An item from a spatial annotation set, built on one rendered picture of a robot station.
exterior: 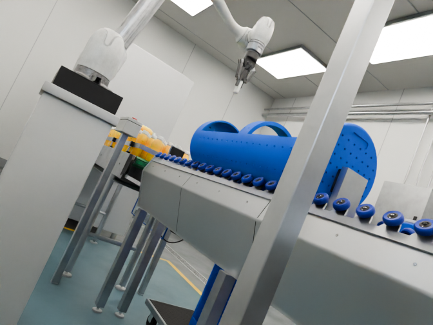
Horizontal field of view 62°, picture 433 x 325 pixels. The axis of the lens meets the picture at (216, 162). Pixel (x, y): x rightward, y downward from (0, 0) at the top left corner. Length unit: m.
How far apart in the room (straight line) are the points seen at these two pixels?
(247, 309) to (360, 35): 0.62
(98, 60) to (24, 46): 4.73
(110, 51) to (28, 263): 0.95
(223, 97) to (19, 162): 5.93
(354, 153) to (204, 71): 6.03
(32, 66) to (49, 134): 4.80
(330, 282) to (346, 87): 0.46
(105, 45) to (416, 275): 1.43
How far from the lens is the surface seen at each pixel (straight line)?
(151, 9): 2.05
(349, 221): 0.96
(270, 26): 2.05
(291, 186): 0.76
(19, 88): 6.32
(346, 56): 0.85
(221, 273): 1.29
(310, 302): 1.00
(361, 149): 1.21
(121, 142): 2.33
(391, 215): 0.91
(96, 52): 1.70
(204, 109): 7.02
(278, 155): 1.20
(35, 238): 1.65
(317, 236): 0.98
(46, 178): 1.59
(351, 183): 1.13
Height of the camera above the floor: 0.83
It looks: 6 degrees up
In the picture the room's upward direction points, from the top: 24 degrees clockwise
